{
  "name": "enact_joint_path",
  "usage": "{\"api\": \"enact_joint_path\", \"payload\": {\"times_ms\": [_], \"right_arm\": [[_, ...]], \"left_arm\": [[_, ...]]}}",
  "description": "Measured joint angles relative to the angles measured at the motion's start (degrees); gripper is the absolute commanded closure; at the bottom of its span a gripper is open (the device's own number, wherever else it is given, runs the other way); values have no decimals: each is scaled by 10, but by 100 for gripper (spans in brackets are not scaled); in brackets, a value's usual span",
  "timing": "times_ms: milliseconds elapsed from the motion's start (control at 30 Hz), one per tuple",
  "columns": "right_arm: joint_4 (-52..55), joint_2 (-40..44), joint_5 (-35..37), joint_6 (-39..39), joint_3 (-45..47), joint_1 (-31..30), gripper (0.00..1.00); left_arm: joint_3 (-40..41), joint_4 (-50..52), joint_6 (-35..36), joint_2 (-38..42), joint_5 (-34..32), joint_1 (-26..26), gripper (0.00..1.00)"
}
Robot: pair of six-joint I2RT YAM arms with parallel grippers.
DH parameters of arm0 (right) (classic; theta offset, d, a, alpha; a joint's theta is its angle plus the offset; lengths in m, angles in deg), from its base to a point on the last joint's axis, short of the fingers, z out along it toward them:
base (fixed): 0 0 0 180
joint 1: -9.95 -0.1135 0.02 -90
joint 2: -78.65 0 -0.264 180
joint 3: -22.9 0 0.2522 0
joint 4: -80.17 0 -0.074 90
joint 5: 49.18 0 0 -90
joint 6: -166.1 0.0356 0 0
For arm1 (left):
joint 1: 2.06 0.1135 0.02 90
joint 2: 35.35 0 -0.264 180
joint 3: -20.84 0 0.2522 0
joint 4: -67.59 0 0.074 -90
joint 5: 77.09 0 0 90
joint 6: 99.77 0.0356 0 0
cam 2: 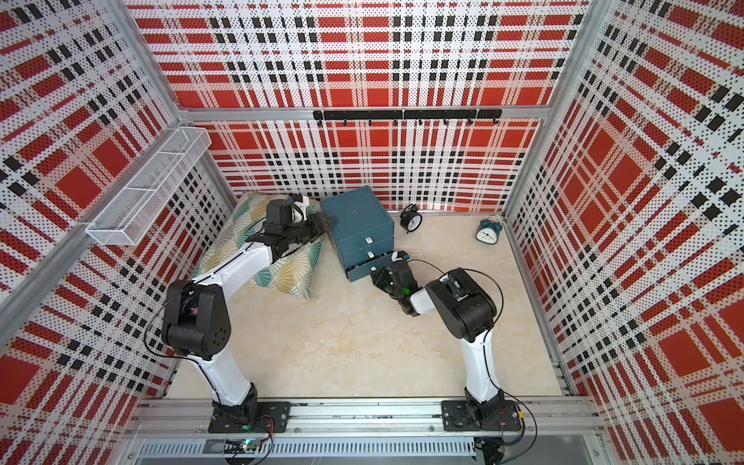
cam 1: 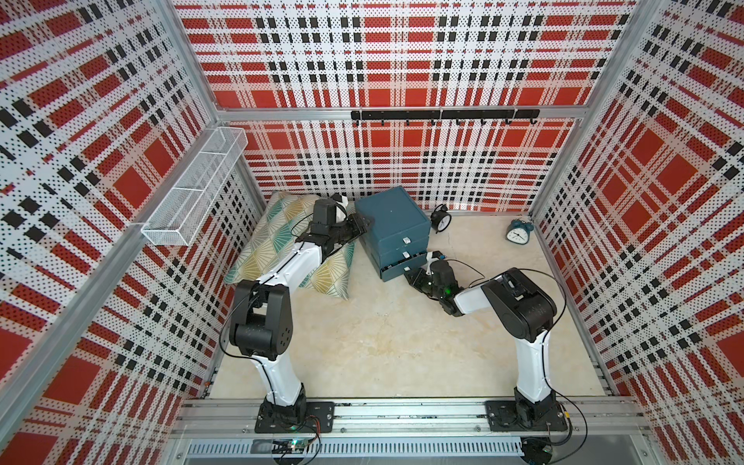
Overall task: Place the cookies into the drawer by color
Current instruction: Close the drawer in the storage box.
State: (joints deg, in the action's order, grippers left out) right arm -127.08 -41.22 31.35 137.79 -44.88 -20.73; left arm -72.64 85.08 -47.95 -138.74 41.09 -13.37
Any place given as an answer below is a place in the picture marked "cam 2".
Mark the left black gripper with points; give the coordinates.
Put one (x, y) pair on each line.
(319, 227)

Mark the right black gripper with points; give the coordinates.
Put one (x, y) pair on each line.
(380, 277)

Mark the teal bottom drawer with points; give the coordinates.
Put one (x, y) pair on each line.
(364, 269)

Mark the teal drawer cabinet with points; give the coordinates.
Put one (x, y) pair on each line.
(363, 227)

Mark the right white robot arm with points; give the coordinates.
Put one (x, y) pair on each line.
(469, 314)

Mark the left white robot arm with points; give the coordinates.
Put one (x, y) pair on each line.
(196, 323)

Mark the patterned green yellow pillow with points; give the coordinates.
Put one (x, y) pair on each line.
(241, 254)

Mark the black alarm clock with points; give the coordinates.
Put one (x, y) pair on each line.
(410, 218)

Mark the teal alarm clock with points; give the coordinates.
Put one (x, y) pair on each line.
(489, 231)

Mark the green circuit board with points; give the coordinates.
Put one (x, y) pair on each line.
(249, 446)

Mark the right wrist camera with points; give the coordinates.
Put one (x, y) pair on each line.
(398, 256)

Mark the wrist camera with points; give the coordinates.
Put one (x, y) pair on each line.
(299, 207)
(398, 256)

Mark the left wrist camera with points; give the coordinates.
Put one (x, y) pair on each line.
(299, 207)

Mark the white wire mesh basket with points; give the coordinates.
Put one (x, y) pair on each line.
(131, 213)

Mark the black wall hook rail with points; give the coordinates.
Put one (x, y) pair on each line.
(346, 116)

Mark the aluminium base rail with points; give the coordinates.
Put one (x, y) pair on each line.
(408, 430)

